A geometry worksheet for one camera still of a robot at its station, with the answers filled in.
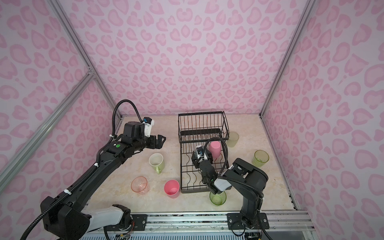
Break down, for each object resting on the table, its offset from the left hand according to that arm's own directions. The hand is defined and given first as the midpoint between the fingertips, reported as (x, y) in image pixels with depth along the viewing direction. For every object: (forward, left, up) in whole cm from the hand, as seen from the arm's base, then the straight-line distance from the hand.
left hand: (158, 134), depth 78 cm
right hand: (0, -22, -14) cm, 26 cm away
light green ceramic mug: (-5, +5, -20) cm, 21 cm away
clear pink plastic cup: (-18, +12, -22) cm, 31 cm away
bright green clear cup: (-26, -31, -24) cm, 47 cm away
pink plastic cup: (-1, -31, -12) cm, 33 cm away
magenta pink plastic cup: (-20, -6, -23) cm, 31 cm away
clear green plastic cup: (-7, -56, -15) cm, 58 cm away
